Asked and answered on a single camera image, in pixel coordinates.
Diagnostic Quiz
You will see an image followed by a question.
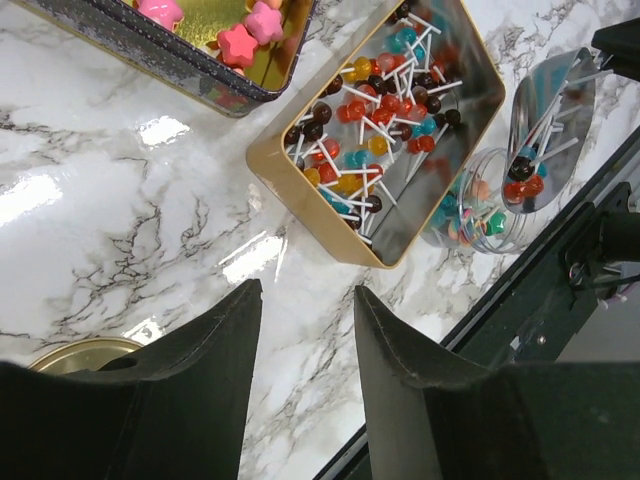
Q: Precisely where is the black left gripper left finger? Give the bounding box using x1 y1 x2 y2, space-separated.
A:
1 279 262 479

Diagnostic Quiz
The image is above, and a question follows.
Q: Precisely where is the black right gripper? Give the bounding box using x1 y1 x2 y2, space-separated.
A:
591 18 640 75

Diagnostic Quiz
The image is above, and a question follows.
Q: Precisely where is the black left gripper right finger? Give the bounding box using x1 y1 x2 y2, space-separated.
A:
354 286 639 479

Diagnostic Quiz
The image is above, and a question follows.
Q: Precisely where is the silver metal scoop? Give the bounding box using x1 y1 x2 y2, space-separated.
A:
501 47 599 214

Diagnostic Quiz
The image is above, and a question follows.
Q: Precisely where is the gold round jar lid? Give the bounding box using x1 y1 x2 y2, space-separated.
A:
29 337 143 375

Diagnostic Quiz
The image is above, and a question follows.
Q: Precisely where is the clear glass jar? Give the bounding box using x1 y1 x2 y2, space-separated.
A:
422 148 544 254

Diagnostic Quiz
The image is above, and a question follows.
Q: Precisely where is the gold tin of lollipops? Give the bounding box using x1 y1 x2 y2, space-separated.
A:
247 1 505 269

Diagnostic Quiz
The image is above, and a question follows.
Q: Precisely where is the dark tin of star candies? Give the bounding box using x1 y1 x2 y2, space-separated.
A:
22 1 316 118

